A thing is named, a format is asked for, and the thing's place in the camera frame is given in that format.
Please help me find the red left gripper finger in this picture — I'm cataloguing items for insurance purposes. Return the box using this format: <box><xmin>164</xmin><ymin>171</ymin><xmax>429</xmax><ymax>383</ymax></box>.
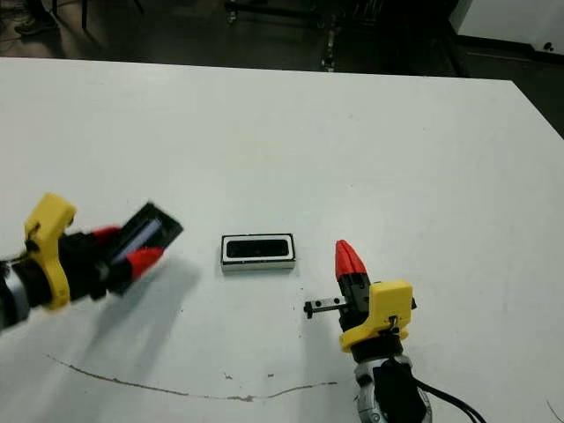
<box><xmin>122</xmin><ymin>246</ymin><xmax>165</xmax><ymax>279</ymax></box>
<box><xmin>85</xmin><ymin>225</ymin><xmax>123</xmax><ymax>248</ymax></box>

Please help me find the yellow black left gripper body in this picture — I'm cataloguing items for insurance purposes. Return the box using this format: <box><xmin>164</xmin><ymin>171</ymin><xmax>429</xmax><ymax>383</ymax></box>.
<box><xmin>24</xmin><ymin>192</ymin><xmax>133</xmax><ymax>310</ymax></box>

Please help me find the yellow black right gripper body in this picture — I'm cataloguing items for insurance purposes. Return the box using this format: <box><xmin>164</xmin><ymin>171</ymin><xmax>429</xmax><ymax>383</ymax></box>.
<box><xmin>303</xmin><ymin>279</ymin><xmax>418</xmax><ymax>353</ymax></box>

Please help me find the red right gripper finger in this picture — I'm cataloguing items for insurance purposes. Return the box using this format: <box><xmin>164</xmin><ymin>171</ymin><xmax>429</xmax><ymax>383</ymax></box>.
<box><xmin>334</xmin><ymin>240</ymin><xmax>356</xmax><ymax>305</ymax></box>
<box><xmin>347</xmin><ymin>245</ymin><xmax>371</xmax><ymax>290</ymax></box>

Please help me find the black box lid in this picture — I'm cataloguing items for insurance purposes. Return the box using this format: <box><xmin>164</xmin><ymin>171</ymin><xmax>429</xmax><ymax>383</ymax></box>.
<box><xmin>108</xmin><ymin>202</ymin><xmax>184</xmax><ymax>294</ymax></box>

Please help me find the slim black camera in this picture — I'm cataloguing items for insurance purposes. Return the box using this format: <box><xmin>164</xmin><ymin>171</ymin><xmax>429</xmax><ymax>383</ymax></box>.
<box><xmin>226</xmin><ymin>237</ymin><xmax>290</xmax><ymax>257</ymax></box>

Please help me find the white box base black rim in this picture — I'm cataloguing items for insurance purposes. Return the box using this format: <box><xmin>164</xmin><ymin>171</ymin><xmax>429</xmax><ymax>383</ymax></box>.
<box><xmin>220</xmin><ymin>233</ymin><xmax>296</xmax><ymax>274</ymax></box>

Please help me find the person with brown shoes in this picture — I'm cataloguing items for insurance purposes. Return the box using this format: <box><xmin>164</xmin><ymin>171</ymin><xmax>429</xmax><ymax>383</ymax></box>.
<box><xmin>12</xmin><ymin>11</ymin><xmax>61</xmax><ymax>37</ymax></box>

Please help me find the black metal chair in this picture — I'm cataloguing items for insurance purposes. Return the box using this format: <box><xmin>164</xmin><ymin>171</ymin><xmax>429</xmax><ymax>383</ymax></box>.
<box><xmin>48</xmin><ymin>0</ymin><xmax>146</xmax><ymax>15</ymax></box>

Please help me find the white cabinet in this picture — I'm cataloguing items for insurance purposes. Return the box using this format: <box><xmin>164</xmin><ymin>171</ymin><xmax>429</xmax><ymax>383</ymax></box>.
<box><xmin>449</xmin><ymin>0</ymin><xmax>564</xmax><ymax>54</ymax></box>

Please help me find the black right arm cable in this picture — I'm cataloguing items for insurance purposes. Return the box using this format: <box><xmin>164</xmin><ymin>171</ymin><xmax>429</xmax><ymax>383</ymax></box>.
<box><xmin>409</xmin><ymin>378</ymin><xmax>488</xmax><ymax>423</ymax></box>

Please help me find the black wheeled cart frame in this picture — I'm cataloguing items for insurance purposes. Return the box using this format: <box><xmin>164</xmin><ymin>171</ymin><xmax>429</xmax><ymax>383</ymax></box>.
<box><xmin>223</xmin><ymin>0</ymin><xmax>338</xmax><ymax>27</ymax></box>

